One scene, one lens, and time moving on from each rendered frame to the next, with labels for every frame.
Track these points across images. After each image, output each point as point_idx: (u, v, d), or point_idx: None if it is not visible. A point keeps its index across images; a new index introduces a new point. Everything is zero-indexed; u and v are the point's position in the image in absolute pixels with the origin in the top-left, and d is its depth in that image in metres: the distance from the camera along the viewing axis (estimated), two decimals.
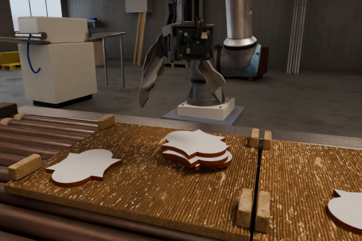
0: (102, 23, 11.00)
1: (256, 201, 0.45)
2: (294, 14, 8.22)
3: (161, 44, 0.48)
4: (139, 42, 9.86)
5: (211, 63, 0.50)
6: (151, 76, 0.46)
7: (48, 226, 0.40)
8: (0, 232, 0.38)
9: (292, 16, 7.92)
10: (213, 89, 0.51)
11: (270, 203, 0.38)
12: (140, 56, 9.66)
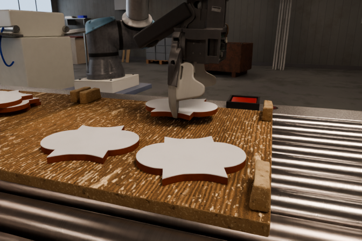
0: None
1: None
2: (281, 11, 8.23)
3: (179, 46, 0.45)
4: None
5: (195, 65, 0.53)
6: (189, 85, 0.44)
7: None
8: None
9: (278, 13, 7.93)
10: None
11: None
12: (129, 53, 9.67)
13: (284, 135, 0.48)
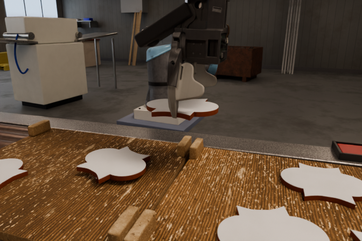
0: (97, 23, 10.97)
1: None
2: (290, 14, 8.19)
3: (179, 46, 0.45)
4: (134, 42, 9.82)
5: (195, 65, 0.53)
6: (189, 85, 0.44)
7: None
8: None
9: (287, 16, 7.88)
10: None
11: (150, 224, 0.34)
12: (136, 56, 9.63)
13: None
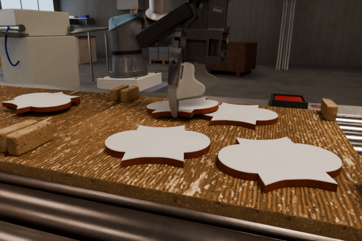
0: (94, 21, 10.98)
1: None
2: (284, 11, 8.20)
3: (180, 46, 0.45)
4: None
5: (195, 65, 0.54)
6: (189, 85, 0.44)
7: None
8: None
9: (282, 13, 7.90)
10: None
11: (40, 129, 0.36)
12: None
13: (350, 136, 0.45)
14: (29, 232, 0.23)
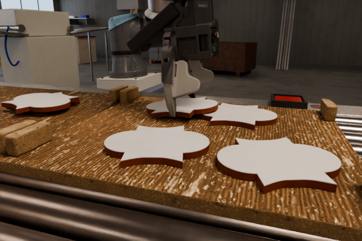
0: (94, 21, 10.98)
1: None
2: (284, 11, 8.20)
3: (171, 45, 0.45)
4: None
5: (191, 63, 0.54)
6: (184, 82, 0.44)
7: None
8: None
9: (282, 13, 7.90)
10: None
11: (39, 130, 0.36)
12: None
13: (350, 137, 0.45)
14: (27, 233, 0.23)
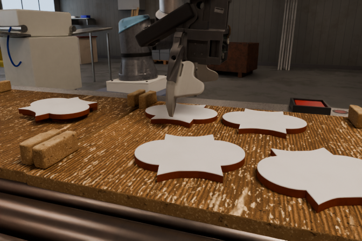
0: (95, 21, 10.97)
1: None
2: (286, 11, 8.19)
3: (180, 46, 0.45)
4: None
5: None
6: (188, 82, 0.43)
7: None
8: None
9: (284, 13, 7.88)
10: None
11: (66, 140, 0.34)
12: None
13: None
14: None
